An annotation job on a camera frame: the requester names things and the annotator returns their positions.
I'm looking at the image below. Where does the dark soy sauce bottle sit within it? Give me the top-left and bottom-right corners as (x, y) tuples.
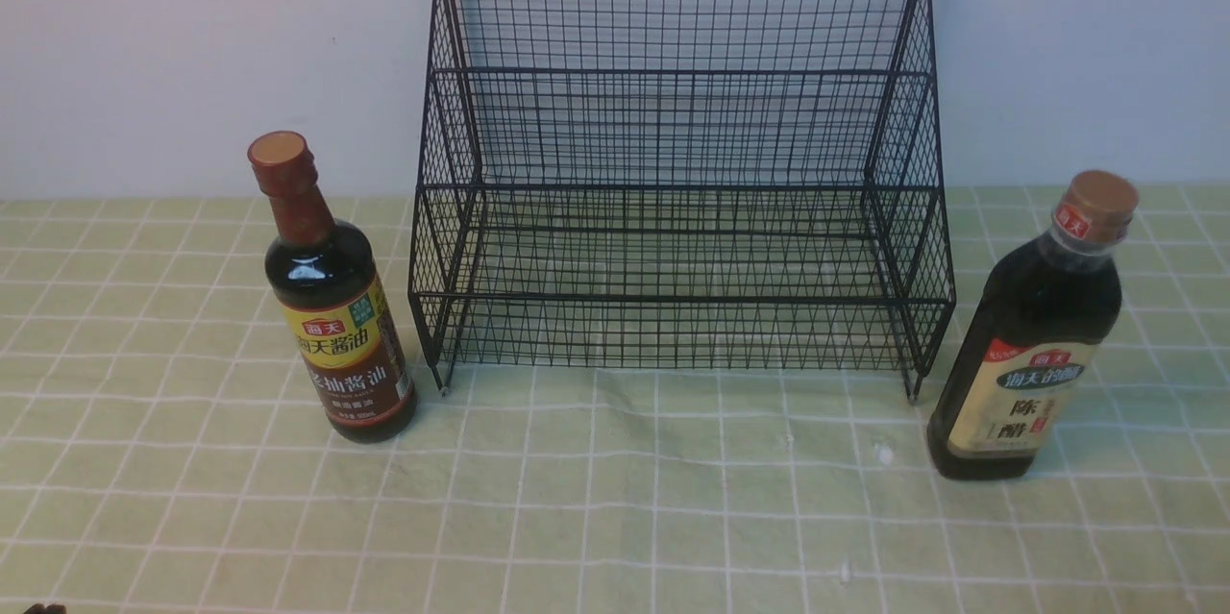
(247, 130), (417, 444)

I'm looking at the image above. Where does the dark vinegar bottle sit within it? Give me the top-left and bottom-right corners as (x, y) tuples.
(925, 170), (1139, 481)

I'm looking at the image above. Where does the green checkered tablecloth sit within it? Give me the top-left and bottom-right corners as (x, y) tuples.
(1, 185), (1229, 613)

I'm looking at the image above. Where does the black wire mesh shelf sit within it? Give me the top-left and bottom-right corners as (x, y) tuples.
(408, 0), (956, 401)

